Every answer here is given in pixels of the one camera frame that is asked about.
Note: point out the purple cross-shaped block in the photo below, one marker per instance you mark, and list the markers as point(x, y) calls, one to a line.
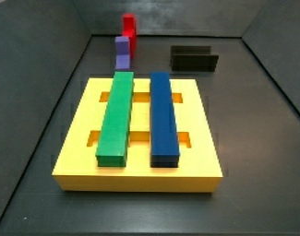
point(122, 44)

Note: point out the yellow slotted base board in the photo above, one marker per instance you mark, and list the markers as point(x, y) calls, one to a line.
point(197, 174)

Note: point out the blue long bar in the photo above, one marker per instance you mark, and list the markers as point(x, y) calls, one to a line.
point(164, 137)

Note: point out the green long bar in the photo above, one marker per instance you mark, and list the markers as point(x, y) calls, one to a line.
point(112, 149)

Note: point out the red block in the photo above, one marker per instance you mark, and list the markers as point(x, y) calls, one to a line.
point(129, 30)

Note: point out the black bracket holder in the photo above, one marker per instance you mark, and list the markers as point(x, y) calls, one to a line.
point(192, 58)

